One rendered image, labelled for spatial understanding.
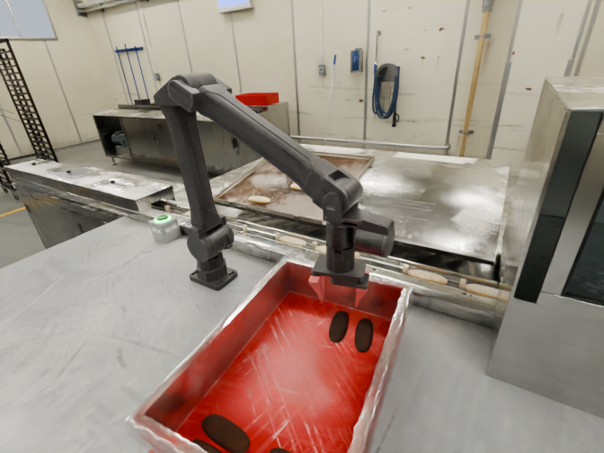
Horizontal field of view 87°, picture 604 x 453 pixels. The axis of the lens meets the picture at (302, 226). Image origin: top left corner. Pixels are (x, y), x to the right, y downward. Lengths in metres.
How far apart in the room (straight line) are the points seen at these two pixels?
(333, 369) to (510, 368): 0.32
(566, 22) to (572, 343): 3.68
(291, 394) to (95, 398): 0.38
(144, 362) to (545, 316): 0.76
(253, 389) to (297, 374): 0.09
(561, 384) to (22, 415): 0.95
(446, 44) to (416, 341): 4.01
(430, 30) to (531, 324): 4.11
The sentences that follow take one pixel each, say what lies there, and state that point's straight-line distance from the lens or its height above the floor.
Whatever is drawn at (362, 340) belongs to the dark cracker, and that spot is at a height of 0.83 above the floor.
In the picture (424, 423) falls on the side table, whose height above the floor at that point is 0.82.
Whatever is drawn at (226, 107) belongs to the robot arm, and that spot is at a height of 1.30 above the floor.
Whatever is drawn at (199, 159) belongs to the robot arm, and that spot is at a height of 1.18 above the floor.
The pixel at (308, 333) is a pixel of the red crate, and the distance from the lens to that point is 0.76.
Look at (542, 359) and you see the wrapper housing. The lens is 0.71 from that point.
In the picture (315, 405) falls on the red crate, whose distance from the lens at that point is 0.65.
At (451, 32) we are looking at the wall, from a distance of 4.50.
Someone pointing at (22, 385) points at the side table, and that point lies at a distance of 0.92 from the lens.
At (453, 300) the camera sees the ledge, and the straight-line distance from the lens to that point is 0.83.
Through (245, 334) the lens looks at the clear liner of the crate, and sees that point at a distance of 0.74.
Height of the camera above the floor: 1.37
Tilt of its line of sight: 27 degrees down
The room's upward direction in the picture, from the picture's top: 3 degrees counter-clockwise
